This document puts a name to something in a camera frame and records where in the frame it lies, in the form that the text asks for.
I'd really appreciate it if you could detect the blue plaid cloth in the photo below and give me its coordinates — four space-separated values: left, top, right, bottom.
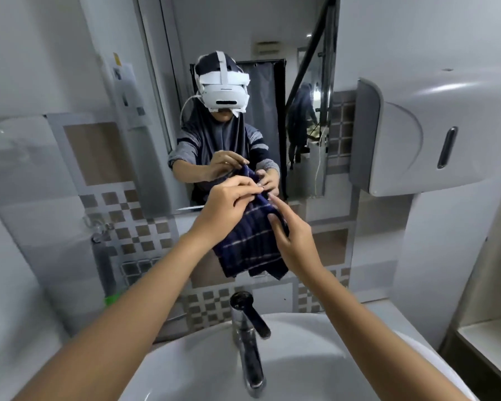
212 188 291 281

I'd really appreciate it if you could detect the chrome lever faucet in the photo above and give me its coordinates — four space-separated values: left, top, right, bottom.
229 291 272 399

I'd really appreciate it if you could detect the white paper towel dispenser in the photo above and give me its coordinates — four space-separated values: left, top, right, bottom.
348 67 501 198

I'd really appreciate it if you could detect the white ceramic sink basin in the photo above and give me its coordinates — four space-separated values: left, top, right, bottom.
119 311 481 401

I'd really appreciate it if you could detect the person's left hand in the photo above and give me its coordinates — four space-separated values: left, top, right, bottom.
190 175 264 249

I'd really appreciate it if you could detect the frameless wall mirror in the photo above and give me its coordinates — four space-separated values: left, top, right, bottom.
131 0 339 213

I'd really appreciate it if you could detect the clear wall hook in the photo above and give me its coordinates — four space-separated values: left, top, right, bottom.
82 214 114 245

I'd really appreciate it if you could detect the person's right hand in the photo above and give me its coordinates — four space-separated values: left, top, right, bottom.
267 193 325 280

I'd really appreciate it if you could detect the green and grey squeegee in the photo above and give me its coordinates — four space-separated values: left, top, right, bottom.
91 234 128 309

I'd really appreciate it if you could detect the white side shelf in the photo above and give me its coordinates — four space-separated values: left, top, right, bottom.
440 315 501 397

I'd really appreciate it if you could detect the person's left forearm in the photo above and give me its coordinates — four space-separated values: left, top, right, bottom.
12 231 218 401

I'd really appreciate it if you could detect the person's right forearm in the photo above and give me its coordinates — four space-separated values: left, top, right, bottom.
300 262 470 401

